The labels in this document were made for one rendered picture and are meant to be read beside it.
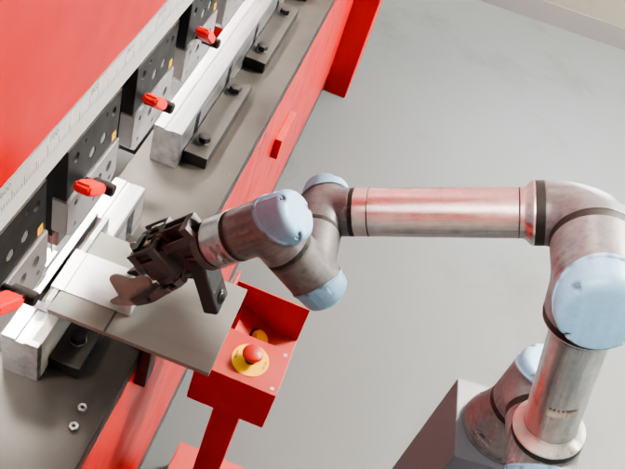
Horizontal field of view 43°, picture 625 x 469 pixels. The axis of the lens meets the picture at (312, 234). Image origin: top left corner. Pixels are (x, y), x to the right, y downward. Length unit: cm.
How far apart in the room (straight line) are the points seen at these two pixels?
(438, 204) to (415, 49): 293
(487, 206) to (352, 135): 223
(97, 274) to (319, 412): 126
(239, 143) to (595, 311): 97
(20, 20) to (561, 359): 81
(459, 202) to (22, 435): 73
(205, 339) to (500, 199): 50
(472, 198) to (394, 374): 149
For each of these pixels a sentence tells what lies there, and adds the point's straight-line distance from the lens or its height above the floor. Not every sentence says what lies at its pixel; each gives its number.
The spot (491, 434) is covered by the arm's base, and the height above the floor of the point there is 82.
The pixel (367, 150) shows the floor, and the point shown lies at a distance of 330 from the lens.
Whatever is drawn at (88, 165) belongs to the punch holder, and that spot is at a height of 127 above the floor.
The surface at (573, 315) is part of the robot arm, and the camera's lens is 105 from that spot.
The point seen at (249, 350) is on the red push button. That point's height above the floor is 81.
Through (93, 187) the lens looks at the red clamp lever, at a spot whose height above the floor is 131.
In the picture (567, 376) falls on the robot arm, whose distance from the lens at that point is 118.
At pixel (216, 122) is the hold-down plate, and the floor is 91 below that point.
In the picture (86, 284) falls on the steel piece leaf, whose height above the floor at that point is 100.
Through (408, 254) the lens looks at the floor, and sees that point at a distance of 294.
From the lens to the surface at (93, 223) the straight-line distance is 138.
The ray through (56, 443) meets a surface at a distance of 128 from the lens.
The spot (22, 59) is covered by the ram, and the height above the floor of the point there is 154.
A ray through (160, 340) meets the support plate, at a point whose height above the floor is 100.
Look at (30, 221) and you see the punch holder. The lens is 96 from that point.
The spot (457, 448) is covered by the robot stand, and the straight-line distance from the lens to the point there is 156.
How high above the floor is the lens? 201
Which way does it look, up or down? 45 degrees down
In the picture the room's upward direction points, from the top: 21 degrees clockwise
